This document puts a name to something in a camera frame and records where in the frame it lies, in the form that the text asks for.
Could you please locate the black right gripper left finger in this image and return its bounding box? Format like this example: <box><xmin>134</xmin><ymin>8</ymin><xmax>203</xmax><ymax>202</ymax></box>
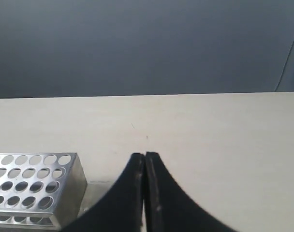
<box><xmin>62</xmin><ymin>153</ymin><xmax>145</xmax><ymax>232</ymax></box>

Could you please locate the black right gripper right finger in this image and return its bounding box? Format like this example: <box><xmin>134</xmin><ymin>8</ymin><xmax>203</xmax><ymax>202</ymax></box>
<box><xmin>145</xmin><ymin>152</ymin><xmax>234</xmax><ymax>232</ymax></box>

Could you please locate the stainless steel test tube rack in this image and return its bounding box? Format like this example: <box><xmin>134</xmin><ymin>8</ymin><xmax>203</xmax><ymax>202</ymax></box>
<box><xmin>0</xmin><ymin>153</ymin><xmax>87</xmax><ymax>232</ymax></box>

